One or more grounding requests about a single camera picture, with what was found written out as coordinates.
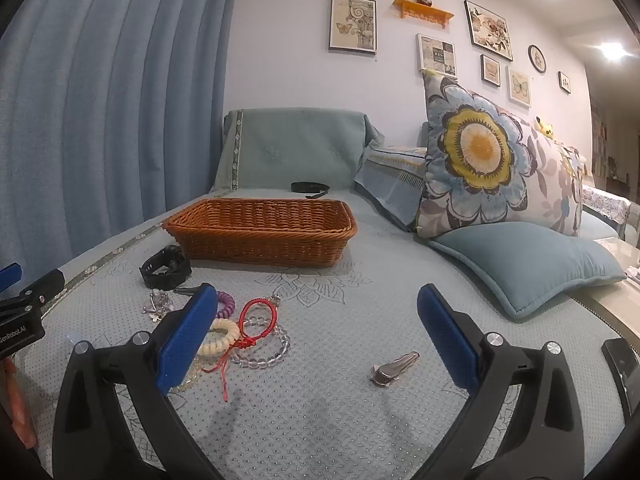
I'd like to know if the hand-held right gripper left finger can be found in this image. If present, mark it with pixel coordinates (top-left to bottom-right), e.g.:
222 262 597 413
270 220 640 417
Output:
51 283 221 480

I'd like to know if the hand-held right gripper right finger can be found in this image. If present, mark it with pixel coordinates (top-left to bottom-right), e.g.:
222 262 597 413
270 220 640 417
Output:
416 283 586 480

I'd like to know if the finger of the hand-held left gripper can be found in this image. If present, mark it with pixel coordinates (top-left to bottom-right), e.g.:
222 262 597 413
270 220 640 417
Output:
16 268 67 312
0 263 24 292

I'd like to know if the pale yellow bead bracelet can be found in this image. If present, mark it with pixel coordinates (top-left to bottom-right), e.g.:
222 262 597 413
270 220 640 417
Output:
169 355 202 395

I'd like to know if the cream spiral hair tie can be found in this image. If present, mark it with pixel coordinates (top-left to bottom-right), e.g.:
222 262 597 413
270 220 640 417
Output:
196 318 242 359

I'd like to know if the purple spiral hair tie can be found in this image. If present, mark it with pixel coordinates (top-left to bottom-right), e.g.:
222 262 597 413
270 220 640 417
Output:
212 290 236 319

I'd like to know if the silver hair clip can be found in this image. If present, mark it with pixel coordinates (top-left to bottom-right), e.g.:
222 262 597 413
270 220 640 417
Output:
370 351 420 386

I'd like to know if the red cord bracelet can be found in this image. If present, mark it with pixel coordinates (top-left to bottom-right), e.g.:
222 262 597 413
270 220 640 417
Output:
202 298 279 402

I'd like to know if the black wristwatch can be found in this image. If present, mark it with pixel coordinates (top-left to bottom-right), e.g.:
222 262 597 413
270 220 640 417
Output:
139 244 193 290

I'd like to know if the clear bead bracelet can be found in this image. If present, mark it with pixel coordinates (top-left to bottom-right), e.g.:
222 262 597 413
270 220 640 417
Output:
234 310 292 371

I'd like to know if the brown wicker basket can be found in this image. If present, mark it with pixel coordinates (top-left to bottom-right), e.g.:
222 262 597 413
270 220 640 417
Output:
161 198 359 268

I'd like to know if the person's left hand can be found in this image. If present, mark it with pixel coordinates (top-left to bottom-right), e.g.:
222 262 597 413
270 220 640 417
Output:
0 359 39 453

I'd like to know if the plain blue cushion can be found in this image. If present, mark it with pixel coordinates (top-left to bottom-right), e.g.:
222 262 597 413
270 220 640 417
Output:
427 223 628 322

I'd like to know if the light blue quilted sofa cover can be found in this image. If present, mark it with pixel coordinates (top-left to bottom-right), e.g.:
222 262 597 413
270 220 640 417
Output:
9 187 632 480

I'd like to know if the striped blue cushion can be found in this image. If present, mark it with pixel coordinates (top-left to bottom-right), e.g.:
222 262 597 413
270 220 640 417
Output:
353 144 429 234

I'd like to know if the black phone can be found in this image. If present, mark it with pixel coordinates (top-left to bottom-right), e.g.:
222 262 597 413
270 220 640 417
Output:
601 338 640 423

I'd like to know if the blue curtain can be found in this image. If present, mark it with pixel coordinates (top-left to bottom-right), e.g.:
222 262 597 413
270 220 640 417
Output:
0 0 244 288

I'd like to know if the large floral pillow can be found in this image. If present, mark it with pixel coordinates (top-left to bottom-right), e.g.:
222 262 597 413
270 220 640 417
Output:
414 68 587 239

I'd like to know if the teal sofa back cover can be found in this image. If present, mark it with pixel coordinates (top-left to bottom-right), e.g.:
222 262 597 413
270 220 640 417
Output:
209 108 386 197

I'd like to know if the large shell butterfly picture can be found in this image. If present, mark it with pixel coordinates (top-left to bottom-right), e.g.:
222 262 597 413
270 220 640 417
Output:
328 0 378 55

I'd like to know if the ceiling light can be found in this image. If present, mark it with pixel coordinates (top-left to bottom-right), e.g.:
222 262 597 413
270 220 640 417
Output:
598 41 630 62

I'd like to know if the black strap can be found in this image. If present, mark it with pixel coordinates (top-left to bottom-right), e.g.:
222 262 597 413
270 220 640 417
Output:
291 181 331 199

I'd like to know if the green butterfly picture frame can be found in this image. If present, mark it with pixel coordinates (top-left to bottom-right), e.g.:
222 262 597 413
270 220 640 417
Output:
506 64 532 108

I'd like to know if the small butterfly picture frame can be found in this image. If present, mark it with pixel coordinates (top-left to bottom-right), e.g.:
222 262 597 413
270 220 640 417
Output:
480 53 502 86

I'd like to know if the patchwork picture frame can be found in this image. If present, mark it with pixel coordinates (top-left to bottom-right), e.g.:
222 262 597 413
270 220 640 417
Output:
416 33 459 80

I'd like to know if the large flower picture frame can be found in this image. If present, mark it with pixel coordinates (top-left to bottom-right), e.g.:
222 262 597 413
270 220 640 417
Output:
463 0 515 63

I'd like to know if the orange wall shelf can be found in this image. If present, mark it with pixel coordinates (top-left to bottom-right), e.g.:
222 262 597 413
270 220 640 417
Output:
392 0 455 29

